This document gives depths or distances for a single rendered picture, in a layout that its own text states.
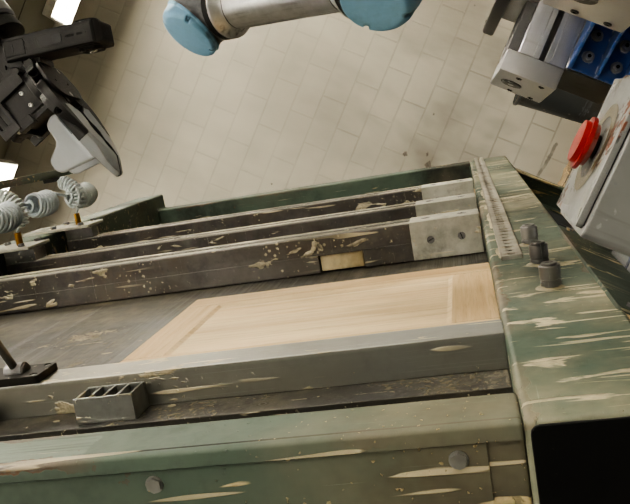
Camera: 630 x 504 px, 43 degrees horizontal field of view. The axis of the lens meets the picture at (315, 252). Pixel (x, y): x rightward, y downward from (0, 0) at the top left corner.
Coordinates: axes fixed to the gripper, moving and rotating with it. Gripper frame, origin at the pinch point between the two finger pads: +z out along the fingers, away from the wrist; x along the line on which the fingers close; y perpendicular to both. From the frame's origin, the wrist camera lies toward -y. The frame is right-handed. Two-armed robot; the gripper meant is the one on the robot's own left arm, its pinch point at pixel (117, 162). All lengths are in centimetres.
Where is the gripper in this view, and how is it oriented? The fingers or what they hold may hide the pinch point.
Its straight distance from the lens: 91.1
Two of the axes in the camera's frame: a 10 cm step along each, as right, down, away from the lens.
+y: -7.6, 6.4, 1.3
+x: -1.2, 0.6, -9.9
